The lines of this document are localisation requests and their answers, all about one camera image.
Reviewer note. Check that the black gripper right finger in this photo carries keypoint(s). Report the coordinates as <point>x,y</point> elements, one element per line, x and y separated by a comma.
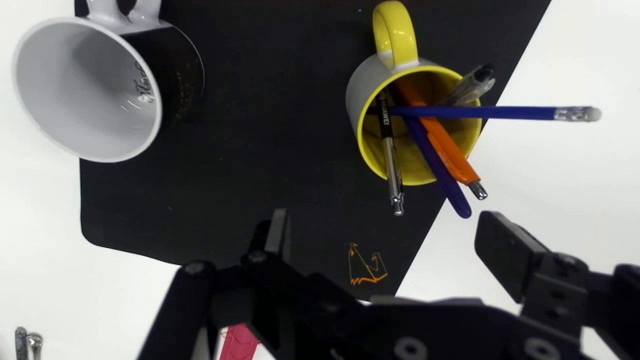
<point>511,250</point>

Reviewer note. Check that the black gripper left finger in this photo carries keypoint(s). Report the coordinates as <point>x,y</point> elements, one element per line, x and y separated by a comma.
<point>275,233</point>

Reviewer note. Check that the orange pen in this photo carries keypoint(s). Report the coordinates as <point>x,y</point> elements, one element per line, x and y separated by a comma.
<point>450,152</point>

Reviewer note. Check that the blue pen with clear cap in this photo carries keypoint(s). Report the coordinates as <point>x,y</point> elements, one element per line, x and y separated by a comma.
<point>506,113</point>

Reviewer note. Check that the grey pen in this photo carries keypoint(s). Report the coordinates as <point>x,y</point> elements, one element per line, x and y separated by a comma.
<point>472,83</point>

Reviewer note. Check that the black table mat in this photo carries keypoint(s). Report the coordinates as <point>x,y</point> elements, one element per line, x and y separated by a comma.
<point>266,166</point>

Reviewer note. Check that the white mug with yellow inside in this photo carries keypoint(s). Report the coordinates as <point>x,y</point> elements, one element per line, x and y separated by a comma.
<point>393,40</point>

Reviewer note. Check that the dark mug with white inside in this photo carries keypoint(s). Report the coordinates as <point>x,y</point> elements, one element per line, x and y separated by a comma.
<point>87,87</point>

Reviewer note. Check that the silver fork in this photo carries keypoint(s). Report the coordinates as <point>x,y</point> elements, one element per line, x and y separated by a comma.
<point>36,349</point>

